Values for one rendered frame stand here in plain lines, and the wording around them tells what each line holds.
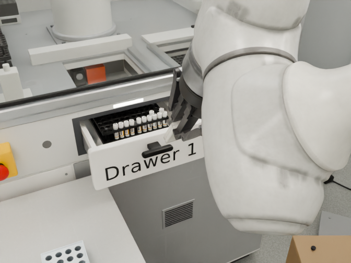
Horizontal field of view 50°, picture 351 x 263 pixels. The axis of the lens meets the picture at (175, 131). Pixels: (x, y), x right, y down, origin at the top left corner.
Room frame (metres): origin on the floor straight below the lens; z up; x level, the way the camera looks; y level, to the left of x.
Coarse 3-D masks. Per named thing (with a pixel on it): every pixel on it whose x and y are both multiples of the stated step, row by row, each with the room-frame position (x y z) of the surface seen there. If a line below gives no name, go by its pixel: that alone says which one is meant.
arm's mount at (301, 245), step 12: (300, 240) 0.46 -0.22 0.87; (312, 240) 0.46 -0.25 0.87; (324, 240) 0.46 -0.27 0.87; (336, 240) 0.46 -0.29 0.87; (348, 240) 0.46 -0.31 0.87; (288, 252) 0.46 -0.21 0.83; (300, 252) 0.43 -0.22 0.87; (312, 252) 0.43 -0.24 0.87; (324, 252) 0.43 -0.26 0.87; (336, 252) 0.43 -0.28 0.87; (348, 252) 0.43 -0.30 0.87
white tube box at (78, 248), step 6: (66, 246) 0.50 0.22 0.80; (72, 246) 0.51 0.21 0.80; (78, 246) 0.51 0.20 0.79; (84, 246) 0.50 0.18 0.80; (48, 252) 0.49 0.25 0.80; (54, 252) 0.49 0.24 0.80; (60, 252) 0.49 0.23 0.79; (66, 252) 0.50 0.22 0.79; (72, 252) 0.49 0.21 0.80; (78, 252) 0.49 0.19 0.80; (84, 252) 0.49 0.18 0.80; (42, 258) 0.47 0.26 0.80; (48, 258) 0.48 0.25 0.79; (54, 258) 0.48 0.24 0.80; (60, 258) 0.48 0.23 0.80; (66, 258) 0.48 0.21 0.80; (72, 258) 0.48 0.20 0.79; (78, 258) 0.48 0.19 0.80; (84, 258) 0.48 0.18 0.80
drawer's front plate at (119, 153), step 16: (192, 128) 0.75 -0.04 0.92; (112, 144) 0.67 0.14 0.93; (128, 144) 0.68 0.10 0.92; (144, 144) 0.70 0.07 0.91; (160, 144) 0.72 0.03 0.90; (176, 144) 0.73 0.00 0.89; (96, 160) 0.65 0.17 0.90; (112, 160) 0.66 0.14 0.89; (128, 160) 0.68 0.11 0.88; (176, 160) 0.73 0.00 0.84; (192, 160) 0.75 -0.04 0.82; (96, 176) 0.65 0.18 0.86; (112, 176) 0.66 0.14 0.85; (128, 176) 0.68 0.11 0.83
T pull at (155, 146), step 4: (148, 144) 0.70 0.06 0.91; (152, 144) 0.70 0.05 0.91; (156, 144) 0.70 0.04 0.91; (148, 148) 0.69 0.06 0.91; (152, 148) 0.68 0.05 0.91; (156, 148) 0.68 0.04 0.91; (160, 148) 0.68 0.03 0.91; (164, 148) 0.68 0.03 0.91; (168, 148) 0.69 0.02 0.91; (172, 148) 0.69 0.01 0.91; (144, 152) 0.67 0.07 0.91; (148, 152) 0.67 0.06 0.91; (152, 152) 0.67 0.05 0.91; (156, 152) 0.67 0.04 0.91; (160, 152) 0.68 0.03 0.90; (164, 152) 0.68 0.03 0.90; (144, 156) 0.66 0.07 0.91; (148, 156) 0.66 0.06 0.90; (152, 156) 0.67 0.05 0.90
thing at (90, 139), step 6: (162, 102) 0.93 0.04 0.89; (168, 102) 0.92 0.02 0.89; (168, 114) 0.90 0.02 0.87; (84, 120) 0.92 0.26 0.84; (168, 120) 0.90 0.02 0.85; (84, 126) 0.80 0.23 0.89; (90, 126) 0.89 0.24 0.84; (84, 132) 0.77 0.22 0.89; (90, 132) 0.86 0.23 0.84; (84, 138) 0.77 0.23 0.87; (90, 138) 0.75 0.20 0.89; (96, 138) 0.83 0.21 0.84; (84, 144) 0.77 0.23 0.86; (90, 144) 0.72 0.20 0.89; (96, 144) 0.80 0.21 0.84; (102, 144) 0.80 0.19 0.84
